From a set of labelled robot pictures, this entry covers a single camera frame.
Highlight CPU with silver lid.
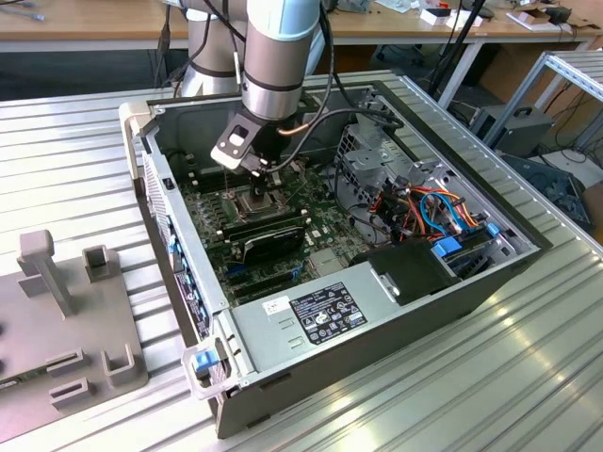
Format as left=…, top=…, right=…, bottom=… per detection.
left=237, top=190, right=282, bottom=218

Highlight CPU socket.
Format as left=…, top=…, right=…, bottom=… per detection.
left=229, top=184, right=289, bottom=223

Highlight RAM slot white latches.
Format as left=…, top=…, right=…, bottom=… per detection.
left=188, top=165, right=253, bottom=176
left=191, top=171, right=253, bottom=186
left=215, top=209, right=307, bottom=235

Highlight green motherboard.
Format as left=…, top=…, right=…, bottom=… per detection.
left=178, top=157, right=395, bottom=307

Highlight black graphics card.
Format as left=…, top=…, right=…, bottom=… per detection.
left=230, top=224, right=306, bottom=266

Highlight metal drive cage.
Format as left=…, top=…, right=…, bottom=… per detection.
left=334, top=122, right=456, bottom=208

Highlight silver chipset heatsink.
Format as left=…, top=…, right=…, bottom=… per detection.
left=308, top=249, right=344, bottom=277

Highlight black expansion slot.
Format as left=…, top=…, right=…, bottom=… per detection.
left=235, top=282, right=284, bottom=305
left=231, top=270, right=293, bottom=292

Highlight black chair base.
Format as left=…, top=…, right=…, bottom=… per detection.
left=374, top=44, right=425, bottom=68

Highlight black fan shroud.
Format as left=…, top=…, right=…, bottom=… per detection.
left=350, top=237, right=462, bottom=307

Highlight silver power supply unit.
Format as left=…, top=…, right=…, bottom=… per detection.
left=229, top=262, right=401, bottom=378

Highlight white cardboard box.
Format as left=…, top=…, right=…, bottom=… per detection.
left=418, top=8, right=452, bottom=28

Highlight blue disk carrier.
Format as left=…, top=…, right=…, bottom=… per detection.
left=431, top=236, right=466, bottom=259

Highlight white desk leg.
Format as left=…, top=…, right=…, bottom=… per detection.
left=437, top=40, right=486, bottom=110

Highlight black stand pole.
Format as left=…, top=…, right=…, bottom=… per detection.
left=426, top=0, right=489, bottom=103

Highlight grey PC case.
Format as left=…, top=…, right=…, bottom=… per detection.
left=117, top=79, right=555, bottom=442

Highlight blue case latch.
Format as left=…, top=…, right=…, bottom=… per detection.
left=194, top=351, right=219, bottom=378

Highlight wooden desk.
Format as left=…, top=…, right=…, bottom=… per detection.
left=0, top=0, right=603, bottom=54

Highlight dark blue crate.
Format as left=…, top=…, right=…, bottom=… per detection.
left=498, top=153, right=590, bottom=232

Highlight grey parts rack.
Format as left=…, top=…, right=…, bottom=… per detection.
left=0, top=229, right=152, bottom=420

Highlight open cardboard box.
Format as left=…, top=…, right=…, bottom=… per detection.
left=506, top=4, right=550, bottom=33

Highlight brown cardboard box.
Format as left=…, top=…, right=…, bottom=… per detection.
left=581, top=182, right=603, bottom=233

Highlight green RAM stick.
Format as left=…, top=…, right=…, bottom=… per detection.
left=0, top=366, right=51, bottom=392

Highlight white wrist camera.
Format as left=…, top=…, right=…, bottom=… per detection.
left=210, top=120, right=258, bottom=170

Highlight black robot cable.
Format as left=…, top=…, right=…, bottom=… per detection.
left=277, top=0, right=406, bottom=166

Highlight blue data wire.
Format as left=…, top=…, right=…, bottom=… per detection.
left=417, top=191, right=463, bottom=236

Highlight orange wire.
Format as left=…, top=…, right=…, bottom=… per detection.
left=395, top=186, right=480, bottom=232

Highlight grey case with handle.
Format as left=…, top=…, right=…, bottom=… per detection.
left=470, top=104, right=556, bottom=157

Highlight clear plastic case handle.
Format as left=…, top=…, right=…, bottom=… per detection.
left=181, top=334, right=240, bottom=401

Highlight aluminium profile frame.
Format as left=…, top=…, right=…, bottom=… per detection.
left=484, top=50, right=603, bottom=152

